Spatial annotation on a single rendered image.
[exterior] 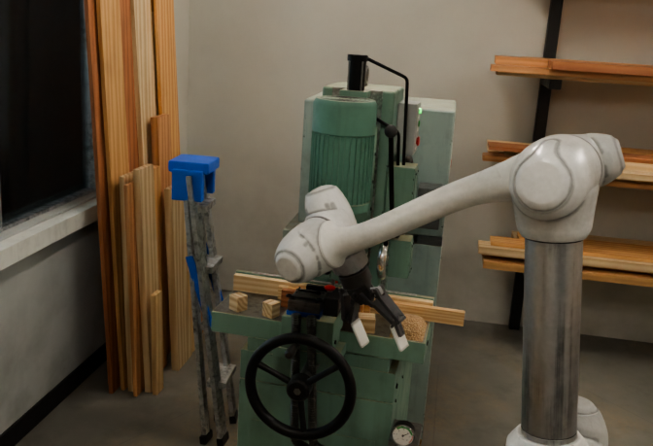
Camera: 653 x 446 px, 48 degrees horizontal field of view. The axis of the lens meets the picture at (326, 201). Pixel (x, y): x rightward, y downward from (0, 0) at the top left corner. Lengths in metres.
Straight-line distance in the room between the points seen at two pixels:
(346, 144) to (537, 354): 0.83
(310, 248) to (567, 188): 0.55
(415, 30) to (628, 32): 1.14
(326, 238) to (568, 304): 0.50
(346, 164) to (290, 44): 2.46
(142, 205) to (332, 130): 1.50
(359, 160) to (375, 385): 0.61
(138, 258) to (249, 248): 1.41
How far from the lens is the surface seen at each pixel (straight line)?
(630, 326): 4.70
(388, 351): 2.00
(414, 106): 2.26
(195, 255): 2.87
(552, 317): 1.36
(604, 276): 4.03
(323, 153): 1.97
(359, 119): 1.94
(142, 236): 3.30
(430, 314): 2.11
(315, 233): 1.53
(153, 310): 3.38
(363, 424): 2.11
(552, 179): 1.25
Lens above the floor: 1.70
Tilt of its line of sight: 14 degrees down
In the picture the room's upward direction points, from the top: 4 degrees clockwise
